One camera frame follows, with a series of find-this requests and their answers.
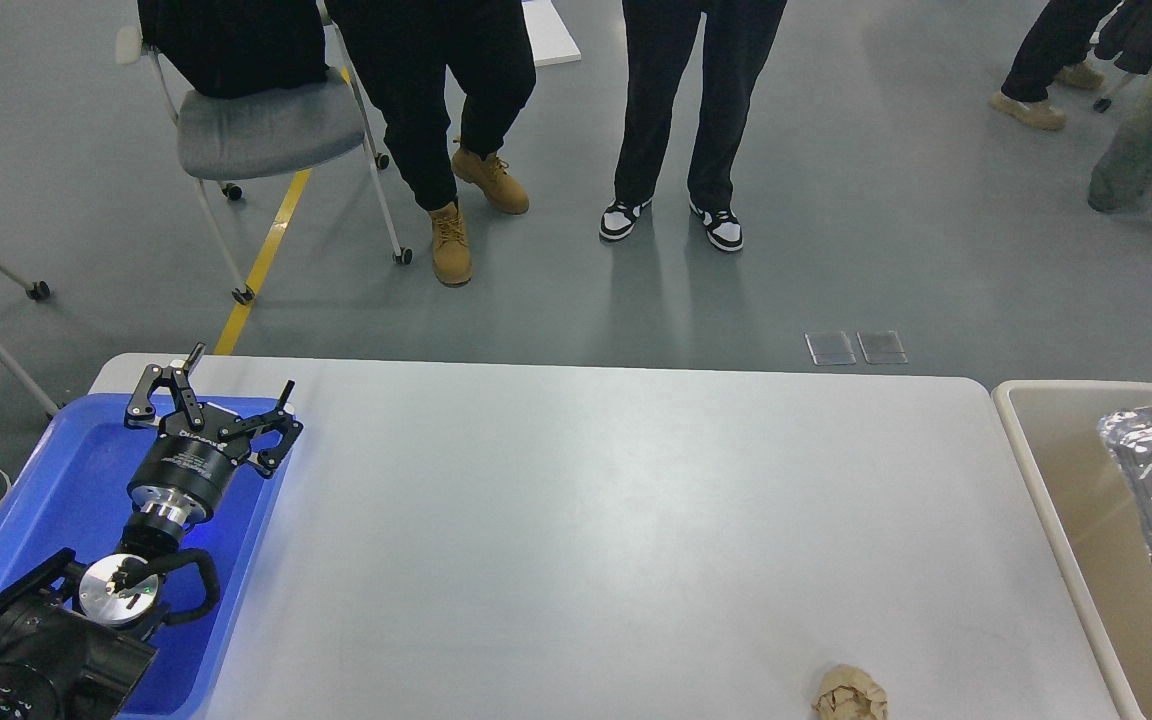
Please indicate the person in tan boots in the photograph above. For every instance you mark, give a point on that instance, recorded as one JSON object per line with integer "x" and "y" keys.
{"x": 449, "y": 79}

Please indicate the crumpled brown paper ball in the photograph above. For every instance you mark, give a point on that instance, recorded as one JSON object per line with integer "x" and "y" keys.
{"x": 847, "y": 692}

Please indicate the blue plastic tray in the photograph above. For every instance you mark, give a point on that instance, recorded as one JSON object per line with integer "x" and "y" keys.
{"x": 71, "y": 494}

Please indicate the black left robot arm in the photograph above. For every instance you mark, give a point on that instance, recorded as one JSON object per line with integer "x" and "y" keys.
{"x": 126, "y": 544}

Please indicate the black jacket on chair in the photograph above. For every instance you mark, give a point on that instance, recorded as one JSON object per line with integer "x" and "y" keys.
{"x": 233, "y": 49}

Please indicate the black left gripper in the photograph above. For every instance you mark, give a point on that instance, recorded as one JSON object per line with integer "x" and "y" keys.
{"x": 200, "y": 449}

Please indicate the beige plastic bin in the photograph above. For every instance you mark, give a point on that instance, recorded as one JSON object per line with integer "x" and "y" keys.
{"x": 1090, "y": 520}

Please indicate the grey office chair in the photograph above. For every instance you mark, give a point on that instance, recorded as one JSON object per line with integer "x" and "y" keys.
{"x": 273, "y": 133}

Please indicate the white board on floor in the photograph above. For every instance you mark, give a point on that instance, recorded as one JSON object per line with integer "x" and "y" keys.
{"x": 551, "y": 42}

